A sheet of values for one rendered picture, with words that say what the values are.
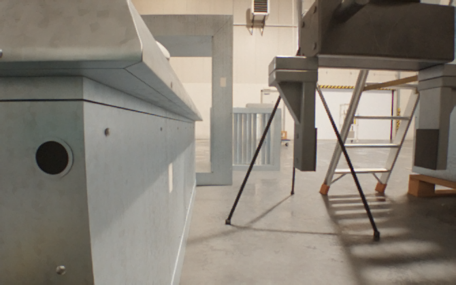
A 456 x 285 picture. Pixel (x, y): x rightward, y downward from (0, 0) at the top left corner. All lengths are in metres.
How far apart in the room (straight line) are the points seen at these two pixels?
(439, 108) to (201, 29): 2.10
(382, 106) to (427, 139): 12.28
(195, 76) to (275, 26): 4.13
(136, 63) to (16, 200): 0.17
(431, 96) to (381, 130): 12.23
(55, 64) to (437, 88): 0.33
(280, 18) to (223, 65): 9.22
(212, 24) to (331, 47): 2.08
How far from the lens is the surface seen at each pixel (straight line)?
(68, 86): 0.24
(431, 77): 0.30
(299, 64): 0.21
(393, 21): 0.25
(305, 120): 0.21
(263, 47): 10.63
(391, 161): 2.16
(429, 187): 2.37
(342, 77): 11.39
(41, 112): 0.25
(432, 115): 0.29
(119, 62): 0.18
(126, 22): 0.19
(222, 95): 2.09
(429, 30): 0.27
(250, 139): 2.89
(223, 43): 2.21
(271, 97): 10.17
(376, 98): 12.41
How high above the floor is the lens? 0.55
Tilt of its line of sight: 4 degrees down
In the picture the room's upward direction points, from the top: straight up
